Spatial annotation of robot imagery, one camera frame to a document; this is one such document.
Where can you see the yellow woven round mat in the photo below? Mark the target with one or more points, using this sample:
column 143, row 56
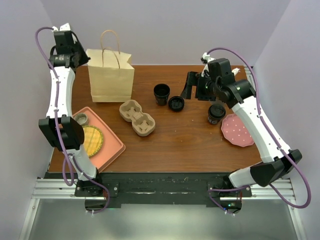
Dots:
column 93, row 140

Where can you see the small grey ceramic bowl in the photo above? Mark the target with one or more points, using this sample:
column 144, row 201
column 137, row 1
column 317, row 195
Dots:
column 82, row 119

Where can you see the black coffee cup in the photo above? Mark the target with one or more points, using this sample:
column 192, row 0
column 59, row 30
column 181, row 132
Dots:
column 213, row 120

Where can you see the pink dotted plate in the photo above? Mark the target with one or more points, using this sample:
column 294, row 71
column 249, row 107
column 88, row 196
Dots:
column 235, row 131

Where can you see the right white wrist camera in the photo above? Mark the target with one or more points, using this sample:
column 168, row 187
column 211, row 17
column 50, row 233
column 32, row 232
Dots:
column 205, row 59

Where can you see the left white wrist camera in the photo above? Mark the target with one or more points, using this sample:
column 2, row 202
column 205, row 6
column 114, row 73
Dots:
column 64, row 27

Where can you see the cardboard cup carrier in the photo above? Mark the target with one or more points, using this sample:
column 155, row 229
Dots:
column 142, row 123

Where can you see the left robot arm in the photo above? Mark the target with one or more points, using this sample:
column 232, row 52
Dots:
column 59, row 127

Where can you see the brown paper bag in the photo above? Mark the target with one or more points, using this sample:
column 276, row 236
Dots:
column 111, row 74

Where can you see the black coffee lid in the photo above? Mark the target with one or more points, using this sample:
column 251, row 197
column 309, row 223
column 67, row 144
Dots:
column 217, row 111

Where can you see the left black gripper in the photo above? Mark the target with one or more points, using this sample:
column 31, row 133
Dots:
column 84, row 58

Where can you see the stack of black cups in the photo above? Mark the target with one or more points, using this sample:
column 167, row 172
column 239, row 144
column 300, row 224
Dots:
column 161, row 92

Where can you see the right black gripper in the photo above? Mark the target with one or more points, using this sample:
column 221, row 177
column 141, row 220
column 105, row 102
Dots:
column 193, row 79

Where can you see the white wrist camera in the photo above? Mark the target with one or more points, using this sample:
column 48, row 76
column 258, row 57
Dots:
column 205, row 59
column 64, row 27

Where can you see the pink plastic tray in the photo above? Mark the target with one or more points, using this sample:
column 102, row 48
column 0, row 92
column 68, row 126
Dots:
column 112, row 146

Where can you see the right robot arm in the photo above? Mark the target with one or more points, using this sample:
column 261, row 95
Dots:
column 217, row 82

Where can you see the aluminium frame rail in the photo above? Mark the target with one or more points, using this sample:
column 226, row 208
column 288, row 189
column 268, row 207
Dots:
column 53, row 189

